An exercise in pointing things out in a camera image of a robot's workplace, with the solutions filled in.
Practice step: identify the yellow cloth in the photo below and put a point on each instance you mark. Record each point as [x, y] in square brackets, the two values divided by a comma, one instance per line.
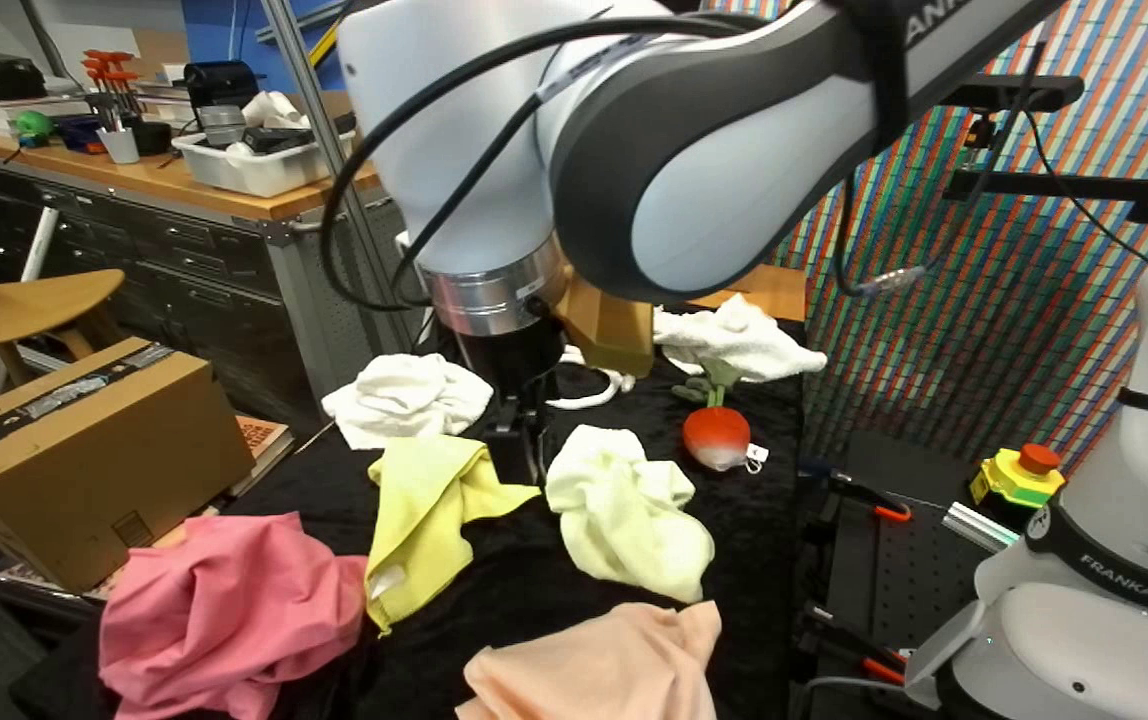
[426, 521]

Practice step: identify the small black box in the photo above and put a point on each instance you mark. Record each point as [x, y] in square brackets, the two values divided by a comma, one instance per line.
[217, 81]

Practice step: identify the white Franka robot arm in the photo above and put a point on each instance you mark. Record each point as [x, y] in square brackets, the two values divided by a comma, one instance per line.
[735, 203]

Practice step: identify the pale green cloth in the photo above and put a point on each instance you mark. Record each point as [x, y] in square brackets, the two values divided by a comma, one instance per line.
[627, 521]

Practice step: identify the red radish toy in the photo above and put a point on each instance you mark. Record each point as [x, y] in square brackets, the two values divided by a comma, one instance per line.
[718, 435]

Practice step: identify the white terry cloth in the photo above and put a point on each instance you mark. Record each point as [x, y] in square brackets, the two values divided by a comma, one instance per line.
[396, 396]
[739, 343]

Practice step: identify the green object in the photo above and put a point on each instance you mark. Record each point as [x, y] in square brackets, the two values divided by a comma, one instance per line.
[28, 127]

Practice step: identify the blue panel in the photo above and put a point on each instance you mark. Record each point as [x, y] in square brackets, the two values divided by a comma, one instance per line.
[226, 34]

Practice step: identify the yellow red emergency stop button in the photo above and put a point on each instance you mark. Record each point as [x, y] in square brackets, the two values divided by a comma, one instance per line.
[1018, 478]

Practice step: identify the pink cloth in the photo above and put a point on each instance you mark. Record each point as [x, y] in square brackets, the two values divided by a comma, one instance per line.
[226, 613]

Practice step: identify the white cup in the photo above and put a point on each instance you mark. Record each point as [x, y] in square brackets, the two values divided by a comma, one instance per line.
[119, 146]

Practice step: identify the cardboard box with white label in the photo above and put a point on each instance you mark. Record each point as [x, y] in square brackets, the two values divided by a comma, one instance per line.
[605, 324]

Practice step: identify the peach cloth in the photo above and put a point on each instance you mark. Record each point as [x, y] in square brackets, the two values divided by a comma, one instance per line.
[597, 667]

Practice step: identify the red tool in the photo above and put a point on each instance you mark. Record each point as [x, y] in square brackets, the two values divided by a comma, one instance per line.
[108, 68]

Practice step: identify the metal tripod stand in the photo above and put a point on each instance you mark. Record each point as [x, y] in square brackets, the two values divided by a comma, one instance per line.
[297, 81]

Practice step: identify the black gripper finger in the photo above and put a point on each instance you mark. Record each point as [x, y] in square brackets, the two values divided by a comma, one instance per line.
[535, 440]
[503, 438]

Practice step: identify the wooden stool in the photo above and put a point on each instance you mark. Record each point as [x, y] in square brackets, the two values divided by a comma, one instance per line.
[13, 311]

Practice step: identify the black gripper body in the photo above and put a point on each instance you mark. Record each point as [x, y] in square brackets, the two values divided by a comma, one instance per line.
[515, 358]

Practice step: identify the taped cardboard box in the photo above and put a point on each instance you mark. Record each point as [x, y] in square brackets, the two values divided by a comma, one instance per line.
[92, 467]

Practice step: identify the black camera mount bars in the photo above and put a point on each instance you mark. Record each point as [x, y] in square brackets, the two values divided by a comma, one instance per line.
[1065, 185]

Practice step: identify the grey workbench with wooden top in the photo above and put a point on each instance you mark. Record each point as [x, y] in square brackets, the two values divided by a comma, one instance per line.
[196, 285]

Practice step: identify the white plastic bin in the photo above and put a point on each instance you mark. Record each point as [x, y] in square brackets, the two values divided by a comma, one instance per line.
[255, 170]

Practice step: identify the black tablecloth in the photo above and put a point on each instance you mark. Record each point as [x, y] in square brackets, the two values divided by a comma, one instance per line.
[518, 587]

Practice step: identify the silver metal cylinder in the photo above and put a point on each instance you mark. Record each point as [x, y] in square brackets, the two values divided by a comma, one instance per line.
[981, 525]

